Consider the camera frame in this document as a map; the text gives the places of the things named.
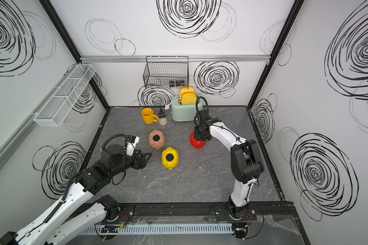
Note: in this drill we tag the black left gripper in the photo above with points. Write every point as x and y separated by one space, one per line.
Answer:
138 165

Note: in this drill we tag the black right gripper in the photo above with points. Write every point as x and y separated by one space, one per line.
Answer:
196 136

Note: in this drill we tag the red piggy bank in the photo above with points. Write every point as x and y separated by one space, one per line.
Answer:
196 143

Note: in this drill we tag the pink piggy bank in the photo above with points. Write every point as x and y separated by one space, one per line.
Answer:
157 145

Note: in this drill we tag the yellow piggy bank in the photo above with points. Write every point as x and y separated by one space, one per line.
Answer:
174 163

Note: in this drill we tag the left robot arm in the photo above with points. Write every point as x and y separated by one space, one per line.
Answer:
53 226

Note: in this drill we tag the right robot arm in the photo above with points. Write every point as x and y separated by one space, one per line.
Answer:
245 159

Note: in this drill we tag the mint green toaster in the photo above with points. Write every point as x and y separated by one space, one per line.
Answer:
181 112

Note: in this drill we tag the yellow toast slice front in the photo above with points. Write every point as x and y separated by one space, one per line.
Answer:
188 98

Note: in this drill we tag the yellow toast slice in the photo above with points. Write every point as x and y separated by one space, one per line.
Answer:
185 90
188 98

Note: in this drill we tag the glass sugar jar with spoon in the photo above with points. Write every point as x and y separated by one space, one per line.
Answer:
162 117

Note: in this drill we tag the yellow toast slice rear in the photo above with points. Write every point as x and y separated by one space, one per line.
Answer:
185 90

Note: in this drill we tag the yellow ceramic mug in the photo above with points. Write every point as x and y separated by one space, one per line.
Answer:
149 117

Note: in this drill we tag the dark item in basket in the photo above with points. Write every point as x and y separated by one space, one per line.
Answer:
177 83

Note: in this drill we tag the black wire basket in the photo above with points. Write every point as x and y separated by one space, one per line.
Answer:
159 70

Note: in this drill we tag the white slotted cable duct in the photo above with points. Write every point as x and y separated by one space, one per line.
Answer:
159 229

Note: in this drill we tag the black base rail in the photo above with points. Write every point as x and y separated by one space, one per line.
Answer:
217 210

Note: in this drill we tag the white wire shelf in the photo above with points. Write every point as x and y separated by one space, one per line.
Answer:
73 94

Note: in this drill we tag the black corner frame post right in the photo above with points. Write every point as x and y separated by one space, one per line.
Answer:
296 7

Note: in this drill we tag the black corner frame post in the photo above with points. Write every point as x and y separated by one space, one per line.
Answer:
59 26
296 7

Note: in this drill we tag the black corner frame post left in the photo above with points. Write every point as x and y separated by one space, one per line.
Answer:
59 26

